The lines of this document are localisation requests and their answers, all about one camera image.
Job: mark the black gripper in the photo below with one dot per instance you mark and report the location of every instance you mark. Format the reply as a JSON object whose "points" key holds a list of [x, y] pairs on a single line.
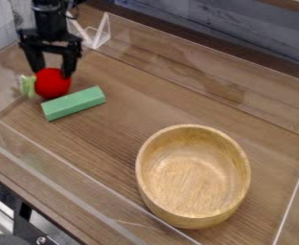
{"points": [[49, 36]]}

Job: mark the green foam block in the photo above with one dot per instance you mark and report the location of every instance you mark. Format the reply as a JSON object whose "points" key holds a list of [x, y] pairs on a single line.
{"points": [[72, 103]]}

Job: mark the wooden bowl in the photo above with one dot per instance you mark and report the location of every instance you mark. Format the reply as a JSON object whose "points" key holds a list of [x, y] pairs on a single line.
{"points": [[192, 174]]}

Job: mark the black metal table leg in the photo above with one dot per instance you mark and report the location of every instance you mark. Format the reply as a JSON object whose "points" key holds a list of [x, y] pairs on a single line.
{"points": [[23, 229]]}

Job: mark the clear acrylic corner bracket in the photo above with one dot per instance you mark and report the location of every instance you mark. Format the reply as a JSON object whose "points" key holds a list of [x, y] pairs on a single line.
{"points": [[94, 37]]}

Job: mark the clear acrylic front wall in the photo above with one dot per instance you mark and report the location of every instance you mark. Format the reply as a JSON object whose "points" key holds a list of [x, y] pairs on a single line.
{"points": [[89, 210]]}

